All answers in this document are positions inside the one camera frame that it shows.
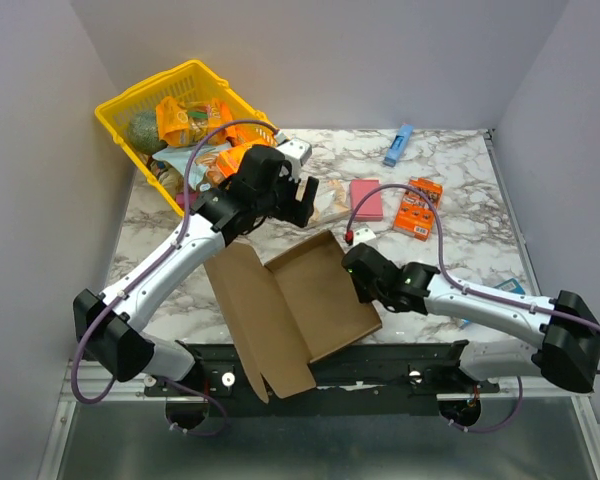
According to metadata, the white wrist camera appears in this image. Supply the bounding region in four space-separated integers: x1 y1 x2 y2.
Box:
344 227 377 247
276 138 312 177

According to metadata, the blue narrow box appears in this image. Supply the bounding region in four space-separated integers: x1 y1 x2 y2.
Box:
383 124 414 167

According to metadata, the beige tissue pack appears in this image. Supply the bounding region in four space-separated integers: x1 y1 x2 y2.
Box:
309 180 351 225

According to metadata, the light blue bread bag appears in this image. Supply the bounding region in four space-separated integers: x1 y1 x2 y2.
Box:
153 146 217 192

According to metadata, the orange printed box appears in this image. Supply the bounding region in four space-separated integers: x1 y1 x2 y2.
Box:
393 177 444 241

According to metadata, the blue white toothpaste box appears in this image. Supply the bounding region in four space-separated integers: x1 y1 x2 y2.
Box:
462 277 527 329

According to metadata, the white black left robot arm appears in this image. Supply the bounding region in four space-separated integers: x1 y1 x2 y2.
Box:
73 138 319 395

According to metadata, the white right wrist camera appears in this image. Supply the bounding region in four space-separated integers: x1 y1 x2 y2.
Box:
344 227 377 247

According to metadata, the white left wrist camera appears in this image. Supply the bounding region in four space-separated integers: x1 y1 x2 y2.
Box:
276 138 312 177

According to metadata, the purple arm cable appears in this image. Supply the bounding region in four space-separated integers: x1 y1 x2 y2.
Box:
347 183 600 376
69 118 281 405

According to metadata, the pink small box in basket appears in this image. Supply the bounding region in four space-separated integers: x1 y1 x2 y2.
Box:
175 192 197 209

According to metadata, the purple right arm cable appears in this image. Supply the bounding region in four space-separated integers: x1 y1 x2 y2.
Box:
347 183 600 376

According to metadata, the brown cardboard box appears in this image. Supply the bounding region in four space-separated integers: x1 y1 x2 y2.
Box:
204 230 382 403

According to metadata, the yellow plastic shopping basket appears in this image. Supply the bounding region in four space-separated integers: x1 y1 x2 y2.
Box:
95 59 269 216

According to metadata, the orange cracker box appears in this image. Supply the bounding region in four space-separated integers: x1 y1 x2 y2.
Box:
216 141 259 178

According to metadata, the green round vegetable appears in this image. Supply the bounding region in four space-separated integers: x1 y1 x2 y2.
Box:
127 110 167 156

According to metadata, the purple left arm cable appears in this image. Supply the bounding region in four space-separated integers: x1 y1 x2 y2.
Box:
69 118 281 405

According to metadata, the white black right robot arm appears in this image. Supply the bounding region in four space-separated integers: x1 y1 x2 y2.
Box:
342 243 600 394

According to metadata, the orange snack bag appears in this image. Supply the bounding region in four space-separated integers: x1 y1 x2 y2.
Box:
155 96 234 147

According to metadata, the pink flat box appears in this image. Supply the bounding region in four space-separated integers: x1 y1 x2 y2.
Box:
349 179 384 222

